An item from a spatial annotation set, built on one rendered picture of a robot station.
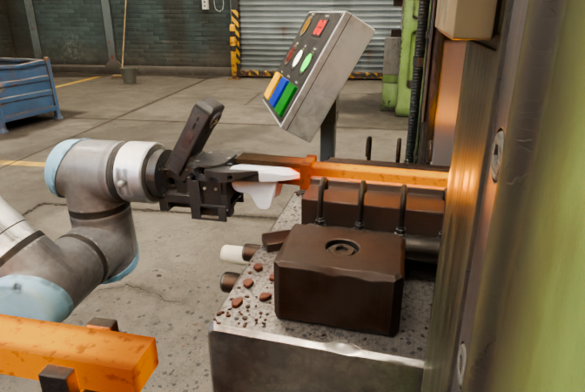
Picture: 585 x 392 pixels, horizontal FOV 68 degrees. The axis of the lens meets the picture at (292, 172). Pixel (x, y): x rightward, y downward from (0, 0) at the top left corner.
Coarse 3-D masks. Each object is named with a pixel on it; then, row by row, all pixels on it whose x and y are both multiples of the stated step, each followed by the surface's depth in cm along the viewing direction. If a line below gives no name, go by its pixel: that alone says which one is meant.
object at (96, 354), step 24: (0, 336) 29; (24, 336) 29; (48, 336) 29; (72, 336) 29; (96, 336) 29; (120, 336) 29; (144, 336) 29; (0, 360) 28; (24, 360) 28; (48, 360) 28; (72, 360) 27; (96, 360) 27; (120, 360) 27; (144, 360) 28; (96, 384) 27; (120, 384) 27; (144, 384) 28
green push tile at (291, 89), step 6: (288, 84) 102; (288, 90) 100; (294, 90) 97; (282, 96) 103; (288, 96) 98; (282, 102) 100; (288, 102) 97; (276, 108) 103; (282, 108) 98; (282, 114) 98
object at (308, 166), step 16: (240, 160) 58; (256, 160) 58; (272, 160) 57; (288, 160) 57; (304, 160) 57; (304, 176) 56; (336, 176) 55; (352, 176) 55; (368, 176) 54; (384, 176) 54; (400, 176) 53; (416, 176) 53; (432, 176) 53; (448, 176) 53
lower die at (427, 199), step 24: (408, 168) 61; (432, 168) 61; (312, 192) 53; (336, 192) 53; (384, 192) 53; (408, 192) 52; (432, 192) 52; (312, 216) 51; (336, 216) 51; (384, 216) 49; (408, 216) 48; (432, 216) 48; (408, 264) 50; (432, 264) 50
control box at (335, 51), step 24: (312, 24) 111; (336, 24) 91; (360, 24) 91; (312, 48) 101; (336, 48) 92; (360, 48) 93; (288, 72) 111; (312, 72) 93; (336, 72) 94; (264, 96) 125; (312, 96) 95; (336, 96) 96; (288, 120) 96; (312, 120) 97
